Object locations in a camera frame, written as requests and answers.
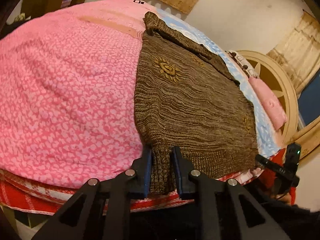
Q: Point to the patterned white brown pillow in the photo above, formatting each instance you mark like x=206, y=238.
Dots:
x=243, y=63

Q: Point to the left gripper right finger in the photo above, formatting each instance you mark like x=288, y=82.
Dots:
x=223, y=210

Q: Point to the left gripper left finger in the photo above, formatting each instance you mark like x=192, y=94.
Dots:
x=101, y=209

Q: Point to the folded pink blanket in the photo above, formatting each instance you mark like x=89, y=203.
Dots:
x=269, y=101

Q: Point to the brown knitted sun-pattern sweater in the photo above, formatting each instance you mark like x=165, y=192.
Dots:
x=185, y=96

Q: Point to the beige side curtain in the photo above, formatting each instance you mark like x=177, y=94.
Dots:
x=298, y=52

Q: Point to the cream wooden headboard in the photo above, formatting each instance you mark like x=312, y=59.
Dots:
x=278, y=81

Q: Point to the pink and blue bedspread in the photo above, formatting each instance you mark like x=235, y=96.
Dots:
x=68, y=83

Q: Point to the red checkered bed sheet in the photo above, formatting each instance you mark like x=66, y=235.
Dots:
x=32, y=196

